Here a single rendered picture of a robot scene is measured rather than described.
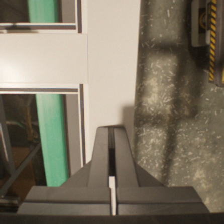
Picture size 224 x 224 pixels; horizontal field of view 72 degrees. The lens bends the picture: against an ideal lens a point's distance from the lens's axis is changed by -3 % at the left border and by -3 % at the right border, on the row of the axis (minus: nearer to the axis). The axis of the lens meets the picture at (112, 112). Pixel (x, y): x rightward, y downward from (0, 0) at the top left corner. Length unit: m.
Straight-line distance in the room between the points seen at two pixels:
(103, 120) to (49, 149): 0.13
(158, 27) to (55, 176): 1.03
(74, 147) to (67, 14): 0.19
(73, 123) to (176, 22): 1.04
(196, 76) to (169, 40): 0.31
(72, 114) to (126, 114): 0.11
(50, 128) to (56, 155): 0.04
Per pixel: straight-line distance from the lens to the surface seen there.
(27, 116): 0.97
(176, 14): 1.20
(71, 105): 0.24
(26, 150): 1.02
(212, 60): 0.93
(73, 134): 0.25
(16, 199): 1.25
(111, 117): 0.15
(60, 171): 0.28
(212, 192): 1.80
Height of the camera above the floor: 1.08
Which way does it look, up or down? 73 degrees down
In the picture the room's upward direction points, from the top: 176 degrees clockwise
